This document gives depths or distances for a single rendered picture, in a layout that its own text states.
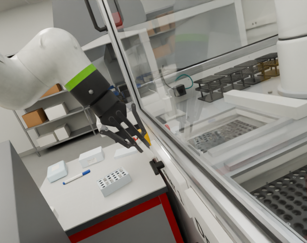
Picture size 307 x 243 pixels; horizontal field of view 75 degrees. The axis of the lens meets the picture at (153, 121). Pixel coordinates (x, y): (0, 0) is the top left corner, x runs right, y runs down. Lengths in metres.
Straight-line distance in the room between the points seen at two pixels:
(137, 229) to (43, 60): 0.66
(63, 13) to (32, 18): 3.69
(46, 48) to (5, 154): 0.23
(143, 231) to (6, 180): 0.56
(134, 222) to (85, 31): 1.05
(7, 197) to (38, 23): 4.66
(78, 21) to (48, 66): 0.86
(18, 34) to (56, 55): 4.57
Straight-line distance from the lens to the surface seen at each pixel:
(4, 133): 5.41
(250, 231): 0.29
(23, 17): 5.09
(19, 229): 0.45
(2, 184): 0.48
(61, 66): 0.51
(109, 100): 0.53
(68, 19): 1.36
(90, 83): 0.51
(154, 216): 0.85
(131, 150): 1.09
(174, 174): 0.51
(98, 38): 1.34
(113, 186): 0.85
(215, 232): 0.37
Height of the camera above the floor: 1.21
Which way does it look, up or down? 18 degrees down
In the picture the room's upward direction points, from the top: 19 degrees counter-clockwise
